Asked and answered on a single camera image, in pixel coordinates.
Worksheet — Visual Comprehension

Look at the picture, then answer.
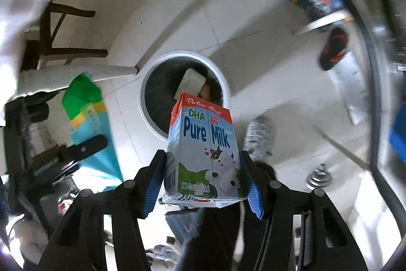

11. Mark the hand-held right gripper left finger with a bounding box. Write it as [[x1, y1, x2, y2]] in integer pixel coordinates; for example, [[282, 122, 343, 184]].
[[36, 150, 167, 271]]

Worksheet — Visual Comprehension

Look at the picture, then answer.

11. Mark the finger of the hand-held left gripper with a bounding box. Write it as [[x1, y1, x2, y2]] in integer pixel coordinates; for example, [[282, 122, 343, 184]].
[[59, 134, 108, 164]]

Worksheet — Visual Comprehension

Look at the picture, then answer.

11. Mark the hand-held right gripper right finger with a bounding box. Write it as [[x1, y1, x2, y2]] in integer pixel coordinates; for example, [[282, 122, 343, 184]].
[[239, 150, 366, 271]]

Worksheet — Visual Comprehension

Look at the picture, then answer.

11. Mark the green and teal packet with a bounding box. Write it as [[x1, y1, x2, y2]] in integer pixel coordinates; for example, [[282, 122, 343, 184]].
[[61, 72, 125, 194]]

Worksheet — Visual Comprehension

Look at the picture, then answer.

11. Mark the blue and white milk carton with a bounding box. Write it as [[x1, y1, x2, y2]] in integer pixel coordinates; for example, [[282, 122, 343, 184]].
[[162, 92, 248, 209]]

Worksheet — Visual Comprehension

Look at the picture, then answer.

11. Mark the white round trash bin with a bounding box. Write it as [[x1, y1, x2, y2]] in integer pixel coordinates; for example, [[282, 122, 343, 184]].
[[140, 50, 231, 142]]

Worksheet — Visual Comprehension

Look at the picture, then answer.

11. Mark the grey patterned slipper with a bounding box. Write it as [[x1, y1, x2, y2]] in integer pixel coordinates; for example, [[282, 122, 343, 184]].
[[244, 117, 275, 161]]

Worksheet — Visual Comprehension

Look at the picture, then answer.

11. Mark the metal dumbbell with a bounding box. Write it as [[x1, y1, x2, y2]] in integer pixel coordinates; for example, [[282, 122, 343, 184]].
[[306, 163, 332, 189]]

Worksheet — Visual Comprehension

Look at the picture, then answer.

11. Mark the brown scrap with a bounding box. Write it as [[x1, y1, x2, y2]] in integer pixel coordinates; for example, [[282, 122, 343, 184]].
[[201, 84, 222, 102]]

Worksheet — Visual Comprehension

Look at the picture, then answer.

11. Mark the white crumpled carton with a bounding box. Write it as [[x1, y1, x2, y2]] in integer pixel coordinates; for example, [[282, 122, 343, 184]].
[[174, 68, 207, 100]]

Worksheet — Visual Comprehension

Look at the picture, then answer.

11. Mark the dark wooden chair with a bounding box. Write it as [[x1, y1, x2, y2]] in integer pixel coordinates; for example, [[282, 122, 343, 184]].
[[21, 1, 109, 71]]

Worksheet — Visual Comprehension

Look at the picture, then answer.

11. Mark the white table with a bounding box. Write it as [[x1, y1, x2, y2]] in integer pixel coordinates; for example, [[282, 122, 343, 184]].
[[0, 0, 140, 102]]

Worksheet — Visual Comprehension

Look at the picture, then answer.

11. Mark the blue container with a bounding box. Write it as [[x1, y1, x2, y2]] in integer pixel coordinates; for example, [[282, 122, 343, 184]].
[[388, 106, 406, 161]]

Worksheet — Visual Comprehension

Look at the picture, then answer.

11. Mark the black and red sandal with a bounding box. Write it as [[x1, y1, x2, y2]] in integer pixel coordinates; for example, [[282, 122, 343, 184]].
[[318, 27, 349, 71]]

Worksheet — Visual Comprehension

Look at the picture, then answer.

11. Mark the white furniture leg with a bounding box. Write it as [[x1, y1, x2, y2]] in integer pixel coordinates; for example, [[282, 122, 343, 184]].
[[292, 15, 350, 36]]

